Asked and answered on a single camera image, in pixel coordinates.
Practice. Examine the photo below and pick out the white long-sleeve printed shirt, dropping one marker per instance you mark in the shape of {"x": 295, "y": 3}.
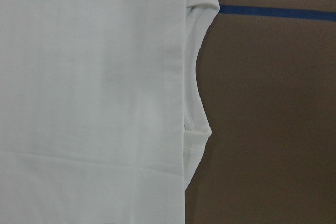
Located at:
{"x": 101, "y": 117}

